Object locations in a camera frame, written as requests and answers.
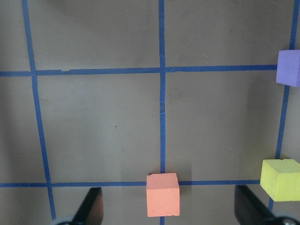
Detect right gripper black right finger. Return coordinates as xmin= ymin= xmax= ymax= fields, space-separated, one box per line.
xmin=234 ymin=185 xmax=278 ymax=225

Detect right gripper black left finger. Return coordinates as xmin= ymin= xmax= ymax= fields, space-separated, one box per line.
xmin=71 ymin=187 xmax=104 ymax=225

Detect yellow foam block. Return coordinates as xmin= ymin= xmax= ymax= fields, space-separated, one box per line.
xmin=260 ymin=159 xmax=300 ymax=202

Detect purple foam block far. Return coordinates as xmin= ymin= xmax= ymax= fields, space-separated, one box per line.
xmin=276 ymin=50 xmax=300 ymax=88

